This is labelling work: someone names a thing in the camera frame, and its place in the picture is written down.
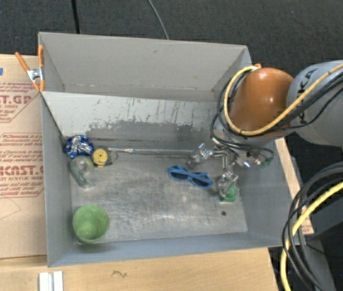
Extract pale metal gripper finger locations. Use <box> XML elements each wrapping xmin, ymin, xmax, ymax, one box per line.
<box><xmin>217</xmin><ymin>172</ymin><xmax>239</xmax><ymax>201</ymax></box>
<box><xmin>186</xmin><ymin>142</ymin><xmax>214</xmax><ymax>167</ymax></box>

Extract small green toy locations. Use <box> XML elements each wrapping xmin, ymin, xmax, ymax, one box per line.
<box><xmin>219</xmin><ymin>186</ymin><xmax>240</xmax><ymax>204</ymax></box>

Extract blue sunglasses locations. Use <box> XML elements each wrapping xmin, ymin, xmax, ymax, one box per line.
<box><xmin>168</xmin><ymin>165</ymin><xmax>214</xmax><ymax>190</ymax></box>

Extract thin silver metal rod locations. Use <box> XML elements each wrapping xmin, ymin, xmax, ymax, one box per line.
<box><xmin>107</xmin><ymin>147</ymin><xmax>197</xmax><ymax>156</ymax></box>

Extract grey metal bin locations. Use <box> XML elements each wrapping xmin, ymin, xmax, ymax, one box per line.
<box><xmin>37</xmin><ymin>31</ymin><xmax>304</xmax><ymax>268</ymax></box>

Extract yellow round tape measure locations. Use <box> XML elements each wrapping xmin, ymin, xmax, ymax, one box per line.
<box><xmin>92</xmin><ymin>147</ymin><xmax>113</xmax><ymax>169</ymax></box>

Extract clear glass thing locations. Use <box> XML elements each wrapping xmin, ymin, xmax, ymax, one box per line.
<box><xmin>69</xmin><ymin>155</ymin><xmax>95</xmax><ymax>188</ymax></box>

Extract blue shiny foil packet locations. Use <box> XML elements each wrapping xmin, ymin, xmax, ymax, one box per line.
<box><xmin>63</xmin><ymin>135</ymin><xmax>95</xmax><ymax>159</ymax></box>

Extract green cup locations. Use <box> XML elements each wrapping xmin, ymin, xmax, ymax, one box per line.
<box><xmin>72</xmin><ymin>204</ymin><xmax>110</xmax><ymax>244</ymax></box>

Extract brown cardboard board, red print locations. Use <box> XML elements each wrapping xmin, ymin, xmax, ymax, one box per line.
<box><xmin>0</xmin><ymin>52</ymin><xmax>48</xmax><ymax>262</ymax></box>

